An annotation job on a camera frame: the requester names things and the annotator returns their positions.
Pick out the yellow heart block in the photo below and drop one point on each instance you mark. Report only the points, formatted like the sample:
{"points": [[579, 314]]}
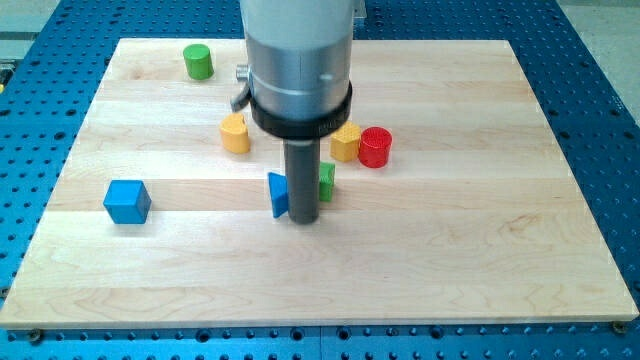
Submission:
{"points": [[234, 134]]}

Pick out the blue triangle block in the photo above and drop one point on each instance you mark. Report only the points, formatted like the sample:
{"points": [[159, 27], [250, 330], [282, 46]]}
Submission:
{"points": [[278, 190]]}

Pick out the yellow hexagon block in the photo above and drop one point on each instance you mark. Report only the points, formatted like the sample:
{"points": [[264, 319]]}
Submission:
{"points": [[344, 143]]}

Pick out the light wooden board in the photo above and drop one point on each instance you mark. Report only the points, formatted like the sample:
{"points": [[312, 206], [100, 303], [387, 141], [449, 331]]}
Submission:
{"points": [[476, 218]]}

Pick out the green cylinder block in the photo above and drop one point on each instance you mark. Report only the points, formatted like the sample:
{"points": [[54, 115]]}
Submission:
{"points": [[198, 61]]}

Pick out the blue perforated metal base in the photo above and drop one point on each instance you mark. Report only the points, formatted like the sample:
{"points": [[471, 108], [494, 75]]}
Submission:
{"points": [[51, 90]]}

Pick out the green star block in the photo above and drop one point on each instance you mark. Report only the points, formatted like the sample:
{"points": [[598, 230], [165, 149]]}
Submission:
{"points": [[326, 181]]}

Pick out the blue cube block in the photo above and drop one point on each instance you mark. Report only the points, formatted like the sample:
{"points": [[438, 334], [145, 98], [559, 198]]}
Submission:
{"points": [[127, 202]]}

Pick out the red cylinder block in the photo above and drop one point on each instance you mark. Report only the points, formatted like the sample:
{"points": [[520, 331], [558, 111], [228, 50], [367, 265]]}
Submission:
{"points": [[374, 148]]}

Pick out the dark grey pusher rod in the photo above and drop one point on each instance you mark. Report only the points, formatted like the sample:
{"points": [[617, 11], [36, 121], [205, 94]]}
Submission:
{"points": [[302, 161]]}

